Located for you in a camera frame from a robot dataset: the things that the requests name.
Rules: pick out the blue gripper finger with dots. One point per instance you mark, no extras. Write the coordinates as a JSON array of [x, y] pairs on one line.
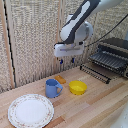
[[72, 60], [61, 61]]

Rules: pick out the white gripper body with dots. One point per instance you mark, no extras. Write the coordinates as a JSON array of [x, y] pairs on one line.
[[68, 50]]

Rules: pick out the orange bread piece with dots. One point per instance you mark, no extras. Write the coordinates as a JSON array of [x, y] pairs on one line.
[[60, 79]]

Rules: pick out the metal oven rack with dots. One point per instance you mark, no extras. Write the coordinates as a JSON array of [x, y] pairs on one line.
[[108, 60]]

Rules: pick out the yellow bowl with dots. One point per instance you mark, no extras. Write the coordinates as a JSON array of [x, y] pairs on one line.
[[78, 87]]

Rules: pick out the blue mug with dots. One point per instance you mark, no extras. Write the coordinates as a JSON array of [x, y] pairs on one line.
[[51, 88]]

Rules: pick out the black dish rack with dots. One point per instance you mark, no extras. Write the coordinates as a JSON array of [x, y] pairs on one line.
[[115, 45]]

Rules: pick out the white floral rim plate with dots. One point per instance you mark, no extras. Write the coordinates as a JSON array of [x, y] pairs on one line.
[[30, 111]]

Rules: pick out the wooden screen frame post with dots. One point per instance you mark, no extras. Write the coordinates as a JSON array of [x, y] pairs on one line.
[[60, 30], [7, 43]]

